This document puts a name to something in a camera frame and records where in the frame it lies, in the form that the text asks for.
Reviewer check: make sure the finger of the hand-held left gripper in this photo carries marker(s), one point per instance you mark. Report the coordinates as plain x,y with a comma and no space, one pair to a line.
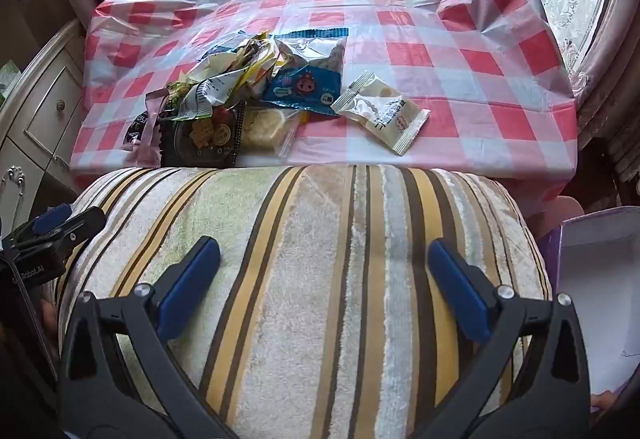
50,220
82,221

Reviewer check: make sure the yellow plum packet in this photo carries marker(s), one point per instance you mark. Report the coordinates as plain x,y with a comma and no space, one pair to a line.
257,50
261,79

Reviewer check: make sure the metal drawer knob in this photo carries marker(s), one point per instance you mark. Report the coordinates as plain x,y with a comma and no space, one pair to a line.
60,105

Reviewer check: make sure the white snack packet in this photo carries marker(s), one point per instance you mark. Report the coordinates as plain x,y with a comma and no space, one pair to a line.
380,111

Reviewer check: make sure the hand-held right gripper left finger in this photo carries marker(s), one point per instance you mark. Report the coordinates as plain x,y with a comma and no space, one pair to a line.
192,284

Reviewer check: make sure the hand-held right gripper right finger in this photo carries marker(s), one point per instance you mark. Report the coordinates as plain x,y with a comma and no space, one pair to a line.
460,289

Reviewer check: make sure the black cracker packet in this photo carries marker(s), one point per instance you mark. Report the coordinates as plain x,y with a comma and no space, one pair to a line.
200,139

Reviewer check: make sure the cream drawer cabinet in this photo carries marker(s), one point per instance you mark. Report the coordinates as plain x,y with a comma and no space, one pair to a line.
45,129

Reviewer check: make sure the pink stool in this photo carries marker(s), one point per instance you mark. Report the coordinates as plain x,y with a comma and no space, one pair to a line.
555,219

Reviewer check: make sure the mauve snack packet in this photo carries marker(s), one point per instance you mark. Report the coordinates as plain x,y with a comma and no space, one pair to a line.
150,119

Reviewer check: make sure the clear cookie packet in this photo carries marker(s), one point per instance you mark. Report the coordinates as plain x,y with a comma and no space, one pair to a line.
265,126

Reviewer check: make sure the small green pea packet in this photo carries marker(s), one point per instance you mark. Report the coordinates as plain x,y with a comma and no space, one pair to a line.
182,94

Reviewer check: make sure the white cardboard box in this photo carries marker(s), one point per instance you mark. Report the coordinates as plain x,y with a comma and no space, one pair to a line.
600,299

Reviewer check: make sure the red white checked tablecloth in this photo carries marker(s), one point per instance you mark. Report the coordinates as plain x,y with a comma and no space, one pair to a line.
400,19

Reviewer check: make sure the mauve patterned curtain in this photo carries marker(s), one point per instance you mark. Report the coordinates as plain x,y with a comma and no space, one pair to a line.
615,59

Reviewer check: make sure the striped plush blanket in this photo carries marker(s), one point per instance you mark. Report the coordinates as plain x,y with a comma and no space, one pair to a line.
310,299

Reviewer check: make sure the white green crumpled packet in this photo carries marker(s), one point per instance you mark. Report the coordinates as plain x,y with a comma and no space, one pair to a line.
210,94

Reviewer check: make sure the blue snack packet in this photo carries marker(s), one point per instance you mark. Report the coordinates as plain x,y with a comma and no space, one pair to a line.
300,84

